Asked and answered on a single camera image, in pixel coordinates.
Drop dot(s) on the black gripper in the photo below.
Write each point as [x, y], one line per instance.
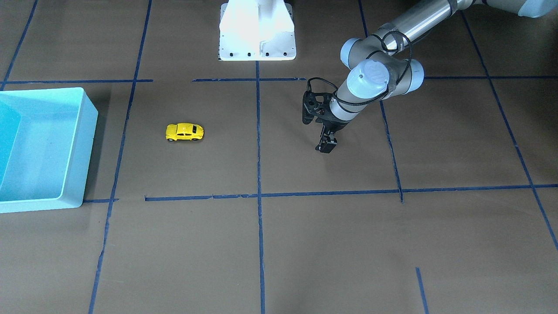
[336, 122]

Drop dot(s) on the yellow beetle toy car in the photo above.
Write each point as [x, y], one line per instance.
[184, 131]

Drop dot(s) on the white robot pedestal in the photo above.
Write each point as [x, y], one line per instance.
[256, 30]

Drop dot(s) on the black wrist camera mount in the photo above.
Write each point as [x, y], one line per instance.
[316, 105]

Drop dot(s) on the turquoise plastic bin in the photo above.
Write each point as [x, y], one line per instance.
[46, 145]

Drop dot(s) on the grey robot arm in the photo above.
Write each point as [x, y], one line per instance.
[381, 66]

